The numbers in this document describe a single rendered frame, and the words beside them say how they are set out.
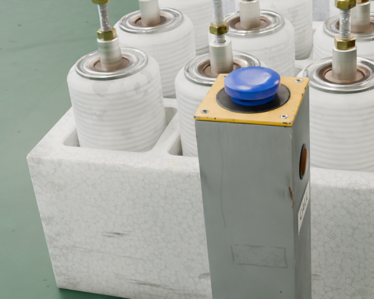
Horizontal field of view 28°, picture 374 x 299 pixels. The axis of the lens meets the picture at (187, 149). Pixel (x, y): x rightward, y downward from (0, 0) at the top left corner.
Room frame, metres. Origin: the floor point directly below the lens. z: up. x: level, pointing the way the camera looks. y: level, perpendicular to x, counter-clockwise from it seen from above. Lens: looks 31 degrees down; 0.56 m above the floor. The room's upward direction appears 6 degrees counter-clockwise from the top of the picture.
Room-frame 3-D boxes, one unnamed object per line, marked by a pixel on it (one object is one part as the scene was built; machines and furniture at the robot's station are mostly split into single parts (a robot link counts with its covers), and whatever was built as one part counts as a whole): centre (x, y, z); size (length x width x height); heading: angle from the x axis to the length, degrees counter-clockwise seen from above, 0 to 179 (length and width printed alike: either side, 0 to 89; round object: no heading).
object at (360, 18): (0.73, -0.20, 0.26); 0.02 x 0.02 x 0.03
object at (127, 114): (0.71, 0.07, 0.16); 0.10 x 0.10 x 0.18
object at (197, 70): (0.67, -0.04, 0.25); 0.08 x 0.08 x 0.01
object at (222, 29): (0.67, -0.04, 0.30); 0.02 x 0.02 x 0.01; 15
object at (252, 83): (0.48, -0.05, 0.32); 0.04 x 0.04 x 0.02
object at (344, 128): (0.62, -0.15, 0.16); 0.10 x 0.10 x 0.18
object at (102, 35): (0.71, 0.07, 0.29); 0.02 x 0.02 x 0.01; 71
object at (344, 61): (0.62, -0.15, 0.26); 0.02 x 0.02 x 0.03
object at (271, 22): (0.78, -0.09, 0.25); 0.08 x 0.08 x 0.01
